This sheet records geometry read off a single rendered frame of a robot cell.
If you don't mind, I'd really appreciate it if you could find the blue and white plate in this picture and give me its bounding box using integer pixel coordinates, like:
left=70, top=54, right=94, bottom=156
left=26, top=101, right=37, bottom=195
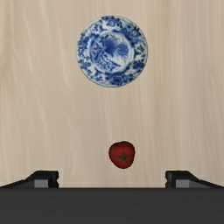
left=76, top=15, right=149, bottom=88

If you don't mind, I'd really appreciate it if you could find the red tomato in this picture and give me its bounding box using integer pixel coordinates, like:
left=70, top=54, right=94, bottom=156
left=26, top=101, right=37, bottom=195
left=108, top=141, right=137, bottom=170

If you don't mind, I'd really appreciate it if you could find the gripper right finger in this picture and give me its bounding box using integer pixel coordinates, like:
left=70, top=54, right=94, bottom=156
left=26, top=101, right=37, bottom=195
left=164, top=170, right=224, bottom=189

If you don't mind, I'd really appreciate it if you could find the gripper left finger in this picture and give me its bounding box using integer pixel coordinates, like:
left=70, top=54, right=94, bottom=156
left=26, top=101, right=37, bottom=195
left=0, top=170, right=60, bottom=189

